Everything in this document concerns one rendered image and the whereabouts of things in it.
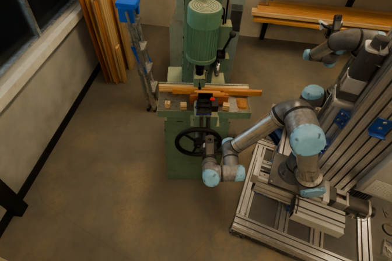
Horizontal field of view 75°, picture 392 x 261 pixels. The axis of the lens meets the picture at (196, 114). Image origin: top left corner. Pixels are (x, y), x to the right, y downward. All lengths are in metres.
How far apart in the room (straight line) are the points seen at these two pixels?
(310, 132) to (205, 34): 0.72
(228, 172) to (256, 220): 0.94
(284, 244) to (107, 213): 1.35
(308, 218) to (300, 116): 0.75
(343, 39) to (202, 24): 0.72
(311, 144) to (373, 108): 0.46
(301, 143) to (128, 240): 1.59
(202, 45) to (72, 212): 1.67
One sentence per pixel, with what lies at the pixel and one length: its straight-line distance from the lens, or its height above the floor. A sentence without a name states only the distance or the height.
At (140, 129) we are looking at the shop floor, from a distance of 2.69.
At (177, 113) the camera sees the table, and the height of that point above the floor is 0.87.
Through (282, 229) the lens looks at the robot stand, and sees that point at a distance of 2.09.
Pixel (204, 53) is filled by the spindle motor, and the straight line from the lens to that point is 1.44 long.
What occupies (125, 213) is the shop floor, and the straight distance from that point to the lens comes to 2.28.
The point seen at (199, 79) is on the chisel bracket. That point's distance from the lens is 1.59.
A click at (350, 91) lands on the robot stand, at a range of 1.41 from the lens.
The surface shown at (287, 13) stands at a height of 0.63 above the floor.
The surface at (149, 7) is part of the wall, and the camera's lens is 4.17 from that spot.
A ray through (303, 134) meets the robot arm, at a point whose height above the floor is 1.41.
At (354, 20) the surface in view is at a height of 0.63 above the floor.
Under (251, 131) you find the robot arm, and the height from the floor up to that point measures 1.21.
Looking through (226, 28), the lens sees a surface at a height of 1.29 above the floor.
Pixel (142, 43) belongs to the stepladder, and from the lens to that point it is 2.48.
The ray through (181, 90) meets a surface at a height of 0.93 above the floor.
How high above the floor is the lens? 2.10
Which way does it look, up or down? 48 degrees down
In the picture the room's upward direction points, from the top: 5 degrees clockwise
